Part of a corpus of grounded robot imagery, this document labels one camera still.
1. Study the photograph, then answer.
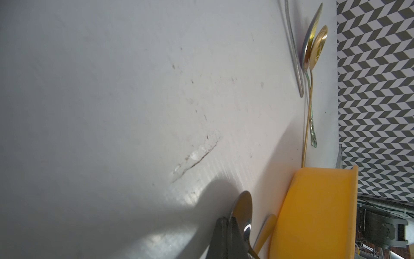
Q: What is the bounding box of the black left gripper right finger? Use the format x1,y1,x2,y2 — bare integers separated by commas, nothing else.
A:
227,217,249,259

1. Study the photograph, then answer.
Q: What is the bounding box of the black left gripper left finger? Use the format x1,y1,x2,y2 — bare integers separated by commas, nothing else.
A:
206,217,228,259

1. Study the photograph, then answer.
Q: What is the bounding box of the black spoon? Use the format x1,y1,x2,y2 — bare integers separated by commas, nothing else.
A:
230,191,259,259

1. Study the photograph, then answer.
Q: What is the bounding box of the yellow plastic storage box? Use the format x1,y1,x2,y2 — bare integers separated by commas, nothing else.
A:
269,166,359,259

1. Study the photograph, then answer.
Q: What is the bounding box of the gold round spoon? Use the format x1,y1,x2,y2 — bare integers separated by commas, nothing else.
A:
301,25,328,167

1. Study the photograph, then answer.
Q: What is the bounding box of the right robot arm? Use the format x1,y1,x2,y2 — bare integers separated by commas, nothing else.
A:
253,193,414,259

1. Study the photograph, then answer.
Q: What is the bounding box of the small silver spoon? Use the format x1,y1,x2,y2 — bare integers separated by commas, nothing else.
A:
284,0,305,98

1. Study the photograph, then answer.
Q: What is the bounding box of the silver spoon with flared handle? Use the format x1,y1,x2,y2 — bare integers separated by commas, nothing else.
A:
253,214,277,254

